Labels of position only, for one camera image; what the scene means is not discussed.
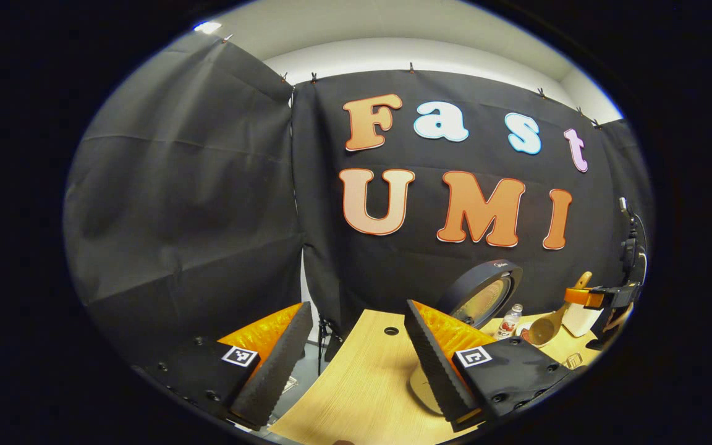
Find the black rice cooker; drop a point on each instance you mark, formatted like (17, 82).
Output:
(486, 300)

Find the white printed sheet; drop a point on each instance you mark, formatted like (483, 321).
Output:
(288, 384)

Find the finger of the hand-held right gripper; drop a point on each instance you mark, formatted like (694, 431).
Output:
(581, 297)

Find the black backdrop cloth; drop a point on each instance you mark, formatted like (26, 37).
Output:
(207, 216)

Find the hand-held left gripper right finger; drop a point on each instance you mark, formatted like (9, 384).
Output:
(433, 364)

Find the black tripod stand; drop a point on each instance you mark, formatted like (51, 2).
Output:
(326, 330)

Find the clear glass chopstick holder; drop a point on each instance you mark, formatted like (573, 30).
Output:
(572, 361)

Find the white toaster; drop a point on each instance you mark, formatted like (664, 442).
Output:
(578, 322)

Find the wooden spoon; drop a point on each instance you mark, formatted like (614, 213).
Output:
(541, 330)

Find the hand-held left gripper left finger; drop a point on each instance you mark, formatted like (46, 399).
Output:
(282, 364)

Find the small clear bottle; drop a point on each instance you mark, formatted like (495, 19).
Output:
(508, 324)

